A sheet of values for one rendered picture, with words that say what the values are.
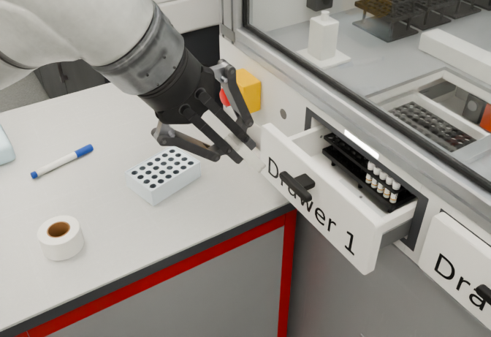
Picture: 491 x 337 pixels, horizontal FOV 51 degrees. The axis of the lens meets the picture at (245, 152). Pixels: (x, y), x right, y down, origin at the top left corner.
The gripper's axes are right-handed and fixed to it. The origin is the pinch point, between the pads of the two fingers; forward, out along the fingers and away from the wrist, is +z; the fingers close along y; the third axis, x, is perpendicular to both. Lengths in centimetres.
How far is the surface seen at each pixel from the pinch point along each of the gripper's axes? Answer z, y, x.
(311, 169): 13.6, 5.3, -0.1
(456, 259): 21.7, 9.7, -22.5
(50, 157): 9, -30, 48
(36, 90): 84, -55, 219
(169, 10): 24, 13, 80
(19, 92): 79, -62, 221
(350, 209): 14.4, 4.7, -9.4
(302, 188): 13.1, 2.1, -1.8
